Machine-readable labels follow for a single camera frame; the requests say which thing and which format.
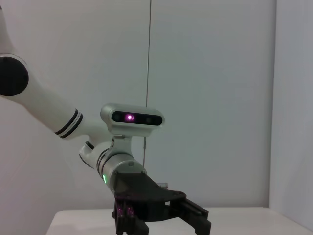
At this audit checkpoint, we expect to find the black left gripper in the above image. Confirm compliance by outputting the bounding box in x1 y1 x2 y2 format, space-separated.
111 171 212 235

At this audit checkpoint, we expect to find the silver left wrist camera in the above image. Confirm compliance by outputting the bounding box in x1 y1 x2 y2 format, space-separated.
100 103 165 157

